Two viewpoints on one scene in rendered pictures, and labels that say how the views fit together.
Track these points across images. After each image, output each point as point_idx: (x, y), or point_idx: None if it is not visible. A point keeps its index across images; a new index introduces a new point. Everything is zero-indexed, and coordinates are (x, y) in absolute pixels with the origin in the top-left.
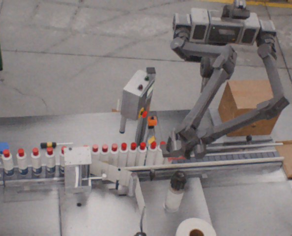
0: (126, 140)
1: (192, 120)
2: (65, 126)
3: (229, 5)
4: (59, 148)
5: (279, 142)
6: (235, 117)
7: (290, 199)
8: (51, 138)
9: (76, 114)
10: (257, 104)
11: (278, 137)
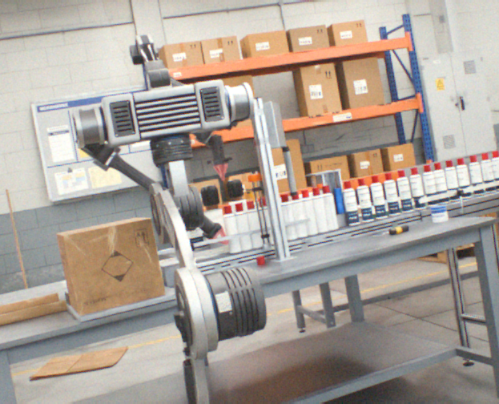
0: (305, 256)
1: None
2: (399, 239)
3: (157, 59)
4: (384, 236)
5: (57, 307)
6: (146, 175)
7: (63, 296)
8: (403, 234)
9: (396, 244)
10: (119, 148)
11: (54, 315)
